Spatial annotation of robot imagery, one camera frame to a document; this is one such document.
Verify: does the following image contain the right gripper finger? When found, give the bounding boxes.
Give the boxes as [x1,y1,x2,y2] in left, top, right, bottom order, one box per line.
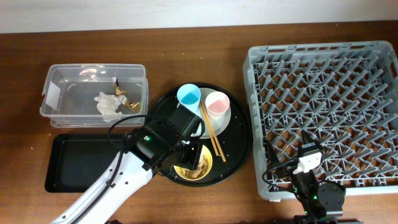
[266,140,280,169]
[300,131,323,152]

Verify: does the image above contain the gold foil wrapper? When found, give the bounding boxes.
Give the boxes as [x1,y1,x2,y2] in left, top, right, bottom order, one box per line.
[113,77,141,112]

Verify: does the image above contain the yellow bowl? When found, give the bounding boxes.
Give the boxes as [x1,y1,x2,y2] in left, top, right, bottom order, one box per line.
[174,146,213,181]

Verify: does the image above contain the food scraps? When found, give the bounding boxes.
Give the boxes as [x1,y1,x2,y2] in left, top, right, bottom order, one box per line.
[180,155,209,179]

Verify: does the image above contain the light blue cup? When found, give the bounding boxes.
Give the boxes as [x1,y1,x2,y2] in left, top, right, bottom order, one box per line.
[177,83,201,113]

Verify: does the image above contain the white tissue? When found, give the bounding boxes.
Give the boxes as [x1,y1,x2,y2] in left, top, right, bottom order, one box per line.
[94,92,122,123]

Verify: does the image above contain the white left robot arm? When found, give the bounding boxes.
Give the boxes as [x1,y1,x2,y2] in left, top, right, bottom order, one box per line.
[53,106,205,223]

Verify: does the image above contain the grey dishwasher rack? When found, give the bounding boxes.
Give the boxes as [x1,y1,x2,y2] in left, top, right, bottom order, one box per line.
[243,40,397,202]

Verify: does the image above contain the wooden chopstick right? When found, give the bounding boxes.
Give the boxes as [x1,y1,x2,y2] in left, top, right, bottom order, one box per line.
[210,121,226,162]

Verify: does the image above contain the wooden chopstick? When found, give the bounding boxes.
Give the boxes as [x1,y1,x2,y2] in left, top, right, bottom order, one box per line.
[200,103,219,156]
[210,121,226,162]

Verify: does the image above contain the wooden chopstick left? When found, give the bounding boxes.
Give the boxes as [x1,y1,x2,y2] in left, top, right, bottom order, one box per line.
[200,103,219,156]

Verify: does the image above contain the light grey plate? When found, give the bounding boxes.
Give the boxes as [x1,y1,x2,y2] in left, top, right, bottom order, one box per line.
[177,87,231,134]

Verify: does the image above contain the pink cup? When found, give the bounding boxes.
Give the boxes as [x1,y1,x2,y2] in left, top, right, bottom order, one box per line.
[205,91,230,120]

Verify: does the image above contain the black rectangular tray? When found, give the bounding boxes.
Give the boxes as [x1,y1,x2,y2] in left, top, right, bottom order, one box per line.
[44,134,123,193]

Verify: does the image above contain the clear plastic bin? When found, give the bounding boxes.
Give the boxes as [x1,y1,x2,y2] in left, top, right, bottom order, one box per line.
[40,63,149,128]

